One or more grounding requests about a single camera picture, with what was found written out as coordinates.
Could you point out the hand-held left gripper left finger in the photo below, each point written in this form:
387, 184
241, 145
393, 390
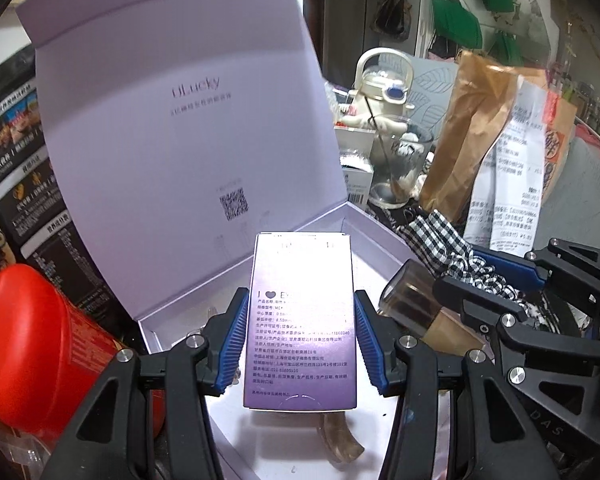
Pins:
230, 347

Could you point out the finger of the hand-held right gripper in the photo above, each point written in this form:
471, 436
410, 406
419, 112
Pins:
510, 264
480, 297

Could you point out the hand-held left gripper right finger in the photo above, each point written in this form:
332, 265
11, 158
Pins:
372, 347

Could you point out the brown glass bottle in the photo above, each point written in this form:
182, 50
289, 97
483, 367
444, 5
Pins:
415, 300

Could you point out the black white gingham scrunchie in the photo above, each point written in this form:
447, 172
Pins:
440, 240

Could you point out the purple rectangular carton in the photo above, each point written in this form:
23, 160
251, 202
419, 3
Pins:
300, 310

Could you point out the large pearly hair claw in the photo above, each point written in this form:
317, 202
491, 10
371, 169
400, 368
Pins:
340, 435

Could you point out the white hinged gift box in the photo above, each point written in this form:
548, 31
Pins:
155, 135

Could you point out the short white receipt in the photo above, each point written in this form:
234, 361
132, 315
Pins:
480, 210

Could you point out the long white receipt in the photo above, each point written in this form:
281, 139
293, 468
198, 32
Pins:
522, 160

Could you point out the clear glass cup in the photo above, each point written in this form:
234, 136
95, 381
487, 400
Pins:
405, 180

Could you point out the brown paper bag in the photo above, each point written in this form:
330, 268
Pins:
465, 135

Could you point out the white green medicine box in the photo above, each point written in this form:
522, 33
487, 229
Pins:
357, 185

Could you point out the metal spoon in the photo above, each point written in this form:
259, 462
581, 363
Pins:
380, 135

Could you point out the red canister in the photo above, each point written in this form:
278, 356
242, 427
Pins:
40, 340

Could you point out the grey leaf pattern panel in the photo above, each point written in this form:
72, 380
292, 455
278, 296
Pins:
430, 90

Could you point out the white cartoon water jug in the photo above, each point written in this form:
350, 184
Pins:
380, 95

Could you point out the black printed food bag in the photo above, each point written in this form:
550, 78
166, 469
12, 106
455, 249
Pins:
25, 160

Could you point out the black hanging bag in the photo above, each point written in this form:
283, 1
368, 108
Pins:
392, 10

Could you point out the brown door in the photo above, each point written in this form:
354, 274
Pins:
340, 20

